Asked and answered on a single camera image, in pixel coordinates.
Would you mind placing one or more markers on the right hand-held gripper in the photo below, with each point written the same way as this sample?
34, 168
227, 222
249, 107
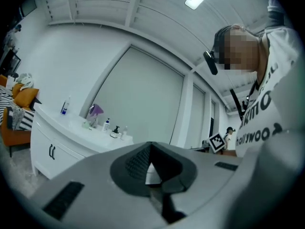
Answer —
217, 143

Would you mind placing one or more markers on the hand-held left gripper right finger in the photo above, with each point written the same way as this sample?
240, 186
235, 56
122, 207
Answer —
174, 170

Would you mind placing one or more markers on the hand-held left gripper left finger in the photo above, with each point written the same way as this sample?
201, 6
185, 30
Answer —
133, 166

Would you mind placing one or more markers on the person's right forearm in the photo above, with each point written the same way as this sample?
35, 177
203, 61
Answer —
230, 153

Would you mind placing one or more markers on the small clear bottle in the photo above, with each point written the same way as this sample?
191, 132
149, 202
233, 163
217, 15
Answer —
124, 135

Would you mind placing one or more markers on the narrow grey roller blind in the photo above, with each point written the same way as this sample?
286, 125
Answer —
198, 116

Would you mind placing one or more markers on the black pump bottle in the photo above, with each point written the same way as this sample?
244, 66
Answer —
116, 132

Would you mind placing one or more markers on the white pump bottle blue cap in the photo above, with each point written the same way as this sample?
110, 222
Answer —
105, 127

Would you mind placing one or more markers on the chrome faucet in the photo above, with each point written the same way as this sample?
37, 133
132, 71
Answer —
94, 123

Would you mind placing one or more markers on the white vanity cabinet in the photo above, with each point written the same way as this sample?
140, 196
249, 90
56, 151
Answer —
71, 149

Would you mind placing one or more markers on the purple cloth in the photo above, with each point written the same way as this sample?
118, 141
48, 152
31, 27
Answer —
98, 109

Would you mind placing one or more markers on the large grey roller blind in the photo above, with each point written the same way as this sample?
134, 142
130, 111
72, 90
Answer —
143, 92

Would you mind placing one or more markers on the person in white shirt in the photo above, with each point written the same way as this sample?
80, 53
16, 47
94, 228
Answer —
274, 92

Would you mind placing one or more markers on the blue striped spray bottle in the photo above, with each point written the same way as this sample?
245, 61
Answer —
64, 107

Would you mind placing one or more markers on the person's head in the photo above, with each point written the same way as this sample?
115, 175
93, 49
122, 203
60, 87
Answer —
238, 51

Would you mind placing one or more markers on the black fringed cushion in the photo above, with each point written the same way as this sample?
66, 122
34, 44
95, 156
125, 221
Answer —
37, 100

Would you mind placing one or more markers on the black white knitted cushion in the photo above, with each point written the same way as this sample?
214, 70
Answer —
15, 117

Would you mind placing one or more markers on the orange cushion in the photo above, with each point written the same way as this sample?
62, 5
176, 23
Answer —
25, 96

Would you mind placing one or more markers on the pale green crumpled cloth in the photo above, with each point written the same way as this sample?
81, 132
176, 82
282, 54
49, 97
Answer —
25, 80

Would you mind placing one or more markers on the white paper bag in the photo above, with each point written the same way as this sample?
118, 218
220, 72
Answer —
10, 81

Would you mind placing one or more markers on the black cabinet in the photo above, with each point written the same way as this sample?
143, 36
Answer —
12, 61

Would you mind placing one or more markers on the black head-worn camera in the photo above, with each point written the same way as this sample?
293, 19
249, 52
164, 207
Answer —
210, 61

